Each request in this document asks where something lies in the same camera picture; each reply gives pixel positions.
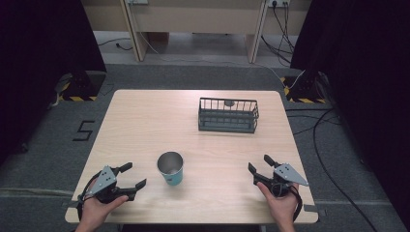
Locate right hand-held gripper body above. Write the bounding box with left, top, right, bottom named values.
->
left=259, top=162, right=309, bottom=198

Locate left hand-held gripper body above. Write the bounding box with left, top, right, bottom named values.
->
left=84, top=165, right=137, bottom=205

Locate person's right hand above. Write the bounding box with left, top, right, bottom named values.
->
left=256, top=181, right=301, bottom=224

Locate person's left hand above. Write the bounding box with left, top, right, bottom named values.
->
left=77, top=179, right=130, bottom=227

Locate teal steel cup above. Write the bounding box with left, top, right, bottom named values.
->
left=156, top=151, right=185, bottom=187

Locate stand base with hazard tape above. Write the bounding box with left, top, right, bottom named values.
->
left=279, top=72, right=329, bottom=104
left=54, top=71, right=108, bottom=103

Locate dark curtain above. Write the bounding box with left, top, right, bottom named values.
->
left=289, top=0, right=410, bottom=223
left=0, top=0, right=108, bottom=165

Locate black gripper strap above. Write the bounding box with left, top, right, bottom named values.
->
left=288, top=184, right=305, bottom=223
left=76, top=171, right=102, bottom=222

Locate long black floor cable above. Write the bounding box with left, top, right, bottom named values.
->
left=311, top=108, right=379, bottom=232

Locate black wire basket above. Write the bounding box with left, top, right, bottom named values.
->
left=197, top=97, right=260, bottom=134

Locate thin black floor cable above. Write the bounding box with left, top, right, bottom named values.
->
left=284, top=107, right=343, bottom=137

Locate short black floor cable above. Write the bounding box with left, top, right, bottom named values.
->
left=97, top=37, right=133, bottom=52

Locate bundle of black cables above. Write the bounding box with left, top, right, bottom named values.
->
left=260, top=2, right=297, bottom=68

